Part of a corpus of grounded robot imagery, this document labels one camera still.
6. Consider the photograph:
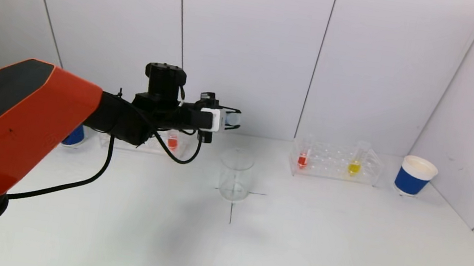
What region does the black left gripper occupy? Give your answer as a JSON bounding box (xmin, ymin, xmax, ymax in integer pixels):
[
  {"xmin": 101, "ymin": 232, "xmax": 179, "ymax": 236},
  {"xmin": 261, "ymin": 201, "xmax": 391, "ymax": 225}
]
[{"xmin": 179, "ymin": 100, "xmax": 243, "ymax": 136}]

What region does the blue pigment test tube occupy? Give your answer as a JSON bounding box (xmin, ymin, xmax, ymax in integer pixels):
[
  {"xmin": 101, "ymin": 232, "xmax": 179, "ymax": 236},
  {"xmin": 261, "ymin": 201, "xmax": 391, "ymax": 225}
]
[{"xmin": 223, "ymin": 110, "xmax": 243, "ymax": 127}]

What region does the red pigment test tube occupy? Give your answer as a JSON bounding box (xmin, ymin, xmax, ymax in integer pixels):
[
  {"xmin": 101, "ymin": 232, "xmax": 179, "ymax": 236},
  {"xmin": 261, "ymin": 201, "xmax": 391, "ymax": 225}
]
[
  {"xmin": 295, "ymin": 133, "xmax": 314, "ymax": 170},
  {"xmin": 165, "ymin": 129, "xmax": 181, "ymax": 152}
]

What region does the clear glass beaker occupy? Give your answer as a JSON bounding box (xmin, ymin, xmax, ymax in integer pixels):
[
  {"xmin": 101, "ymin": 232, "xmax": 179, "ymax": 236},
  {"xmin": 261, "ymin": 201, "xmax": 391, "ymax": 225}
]
[{"xmin": 215, "ymin": 147, "xmax": 257, "ymax": 204}]

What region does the clear acrylic test tube rack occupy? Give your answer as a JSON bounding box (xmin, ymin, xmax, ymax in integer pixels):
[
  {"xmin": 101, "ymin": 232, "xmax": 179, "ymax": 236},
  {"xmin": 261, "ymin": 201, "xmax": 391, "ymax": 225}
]
[
  {"xmin": 96, "ymin": 114, "xmax": 189, "ymax": 160},
  {"xmin": 286, "ymin": 137, "xmax": 386, "ymax": 188}
]

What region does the yellow pigment test tube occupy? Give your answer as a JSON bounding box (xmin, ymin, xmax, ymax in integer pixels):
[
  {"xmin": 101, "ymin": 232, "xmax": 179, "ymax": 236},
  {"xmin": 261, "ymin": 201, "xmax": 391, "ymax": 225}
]
[{"xmin": 346, "ymin": 140, "xmax": 372, "ymax": 178}]

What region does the blue sleeved white paper cup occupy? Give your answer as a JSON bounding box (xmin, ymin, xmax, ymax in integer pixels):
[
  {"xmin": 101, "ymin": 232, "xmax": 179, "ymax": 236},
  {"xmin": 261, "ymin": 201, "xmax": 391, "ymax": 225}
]
[
  {"xmin": 391, "ymin": 154, "xmax": 440, "ymax": 200},
  {"xmin": 61, "ymin": 123, "xmax": 87, "ymax": 149}
]

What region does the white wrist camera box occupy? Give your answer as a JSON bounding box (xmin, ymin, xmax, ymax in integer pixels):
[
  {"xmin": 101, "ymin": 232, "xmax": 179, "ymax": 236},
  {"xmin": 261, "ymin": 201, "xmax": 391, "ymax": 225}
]
[{"xmin": 198, "ymin": 106, "xmax": 223, "ymax": 133}]

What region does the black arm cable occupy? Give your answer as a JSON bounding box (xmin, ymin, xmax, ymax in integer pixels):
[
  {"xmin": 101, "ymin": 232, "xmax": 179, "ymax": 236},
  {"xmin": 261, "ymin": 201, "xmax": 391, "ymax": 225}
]
[{"xmin": 7, "ymin": 75, "xmax": 209, "ymax": 226}]

